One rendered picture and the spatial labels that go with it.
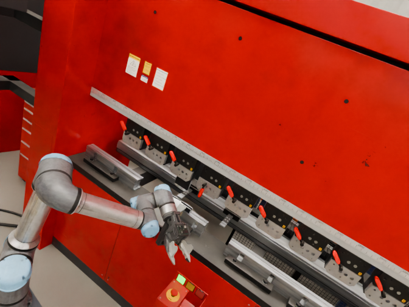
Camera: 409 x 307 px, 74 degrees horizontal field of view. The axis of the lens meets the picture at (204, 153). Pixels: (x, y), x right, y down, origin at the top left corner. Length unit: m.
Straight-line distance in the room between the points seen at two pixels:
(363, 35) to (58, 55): 1.58
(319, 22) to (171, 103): 0.84
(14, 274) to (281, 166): 1.20
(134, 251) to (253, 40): 1.50
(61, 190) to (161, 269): 1.08
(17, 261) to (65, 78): 1.05
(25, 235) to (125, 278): 1.05
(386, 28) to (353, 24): 0.11
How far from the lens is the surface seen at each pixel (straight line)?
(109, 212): 1.09
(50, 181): 1.05
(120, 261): 2.16
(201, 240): 1.78
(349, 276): 1.62
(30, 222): 1.28
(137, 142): 1.82
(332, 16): 1.34
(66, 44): 1.85
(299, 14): 1.36
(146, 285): 2.11
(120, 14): 1.85
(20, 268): 1.31
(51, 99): 2.00
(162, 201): 1.27
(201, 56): 1.51
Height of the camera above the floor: 2.02
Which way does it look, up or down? 24 degrees down
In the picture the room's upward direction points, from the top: 22 degrees clockwise
